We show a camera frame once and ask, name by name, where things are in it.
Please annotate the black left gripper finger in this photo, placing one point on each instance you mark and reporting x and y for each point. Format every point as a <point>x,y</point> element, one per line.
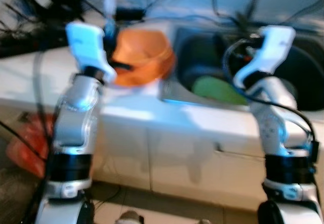
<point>125,68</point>

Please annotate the orange plastic bowl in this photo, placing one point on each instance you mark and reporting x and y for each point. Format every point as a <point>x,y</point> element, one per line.
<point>147,52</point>

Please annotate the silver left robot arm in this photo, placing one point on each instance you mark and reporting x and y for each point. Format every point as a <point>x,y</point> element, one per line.
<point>76,118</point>

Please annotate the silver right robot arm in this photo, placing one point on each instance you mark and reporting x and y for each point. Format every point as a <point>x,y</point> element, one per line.
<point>273,128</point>

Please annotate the white kitchen cabinet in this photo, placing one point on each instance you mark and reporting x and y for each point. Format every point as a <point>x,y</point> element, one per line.
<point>177,163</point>

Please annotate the orange plastic plate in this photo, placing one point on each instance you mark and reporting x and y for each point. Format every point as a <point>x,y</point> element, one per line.
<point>147,82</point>

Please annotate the dark metal faucet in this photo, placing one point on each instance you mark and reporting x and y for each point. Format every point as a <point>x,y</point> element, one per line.
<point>245,19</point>

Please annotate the flat black power brick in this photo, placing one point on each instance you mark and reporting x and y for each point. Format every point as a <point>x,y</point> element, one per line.
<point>129,14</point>

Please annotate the green plate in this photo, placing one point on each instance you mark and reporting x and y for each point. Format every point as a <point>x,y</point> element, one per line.
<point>215,90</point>

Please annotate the stainless steel sink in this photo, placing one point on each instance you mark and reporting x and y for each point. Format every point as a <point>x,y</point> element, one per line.
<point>309,67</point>

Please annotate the black charger box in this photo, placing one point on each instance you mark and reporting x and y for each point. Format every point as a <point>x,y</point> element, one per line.
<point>50,1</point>

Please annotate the black power strip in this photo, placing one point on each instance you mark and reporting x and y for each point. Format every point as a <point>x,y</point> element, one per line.
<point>25,44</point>

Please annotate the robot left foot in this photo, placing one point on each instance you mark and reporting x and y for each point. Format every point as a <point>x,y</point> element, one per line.
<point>129,218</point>

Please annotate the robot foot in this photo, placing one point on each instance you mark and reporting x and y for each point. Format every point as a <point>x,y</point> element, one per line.
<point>205,222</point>
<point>129,218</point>

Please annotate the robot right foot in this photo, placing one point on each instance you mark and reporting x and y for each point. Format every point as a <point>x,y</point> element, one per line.
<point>205,222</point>

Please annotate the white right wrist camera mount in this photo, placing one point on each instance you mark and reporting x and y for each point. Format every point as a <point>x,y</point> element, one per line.
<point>271,47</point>

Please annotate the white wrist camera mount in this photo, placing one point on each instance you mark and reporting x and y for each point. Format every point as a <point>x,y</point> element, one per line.
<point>86,44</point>
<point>271,47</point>

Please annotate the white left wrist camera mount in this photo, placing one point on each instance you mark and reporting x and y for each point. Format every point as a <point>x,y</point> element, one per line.
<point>86,44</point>

